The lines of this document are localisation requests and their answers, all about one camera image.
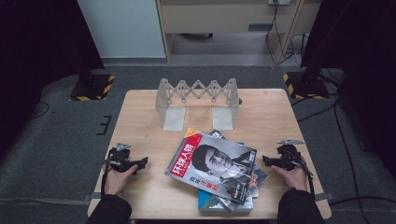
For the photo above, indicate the blue book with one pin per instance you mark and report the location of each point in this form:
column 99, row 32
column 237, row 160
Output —
column 207, row 202

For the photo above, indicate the expandable metal book rack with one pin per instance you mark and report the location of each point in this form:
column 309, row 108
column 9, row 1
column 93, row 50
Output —
column 196, row 93

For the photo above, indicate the person's right hand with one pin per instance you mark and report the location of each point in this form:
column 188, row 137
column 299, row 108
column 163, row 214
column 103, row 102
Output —
column 295, row 179

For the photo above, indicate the white power strip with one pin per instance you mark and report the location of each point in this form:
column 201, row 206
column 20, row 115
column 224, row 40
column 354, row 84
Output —
column 279, row 2

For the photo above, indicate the portrait magazine with red label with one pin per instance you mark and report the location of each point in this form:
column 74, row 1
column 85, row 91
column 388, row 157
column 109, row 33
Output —
column 214, row 165

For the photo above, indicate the person's left hand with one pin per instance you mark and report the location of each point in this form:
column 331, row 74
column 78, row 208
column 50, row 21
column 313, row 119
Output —
column 113, row 182

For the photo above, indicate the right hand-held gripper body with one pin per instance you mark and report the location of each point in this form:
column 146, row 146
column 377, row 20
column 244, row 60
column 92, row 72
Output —
column 288, row 155

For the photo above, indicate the striped black stand base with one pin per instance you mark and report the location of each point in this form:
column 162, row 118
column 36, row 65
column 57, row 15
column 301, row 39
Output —
column 306, row 88
column 93, row 88

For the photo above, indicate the white cabinet panel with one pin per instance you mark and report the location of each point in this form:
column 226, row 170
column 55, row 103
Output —
column 124, row 28

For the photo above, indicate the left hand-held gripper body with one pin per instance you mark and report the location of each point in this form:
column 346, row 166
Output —
column 120, row 157

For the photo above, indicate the light wooden desk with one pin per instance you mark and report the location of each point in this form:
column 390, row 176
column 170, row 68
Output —
column 218, row 18

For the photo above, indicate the dark magazine with lava print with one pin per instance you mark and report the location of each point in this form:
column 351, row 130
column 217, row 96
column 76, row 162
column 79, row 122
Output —
column 260, row 179

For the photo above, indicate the black curtain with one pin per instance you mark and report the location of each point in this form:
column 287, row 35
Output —
column 361, row 37
column 37, row 46

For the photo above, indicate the dark flat object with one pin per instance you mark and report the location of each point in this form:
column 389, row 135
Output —
column 196, row 35

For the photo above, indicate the grey table bracket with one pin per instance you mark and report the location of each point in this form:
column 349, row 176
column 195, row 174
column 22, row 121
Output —
column 323, row 196
column 95, row 196

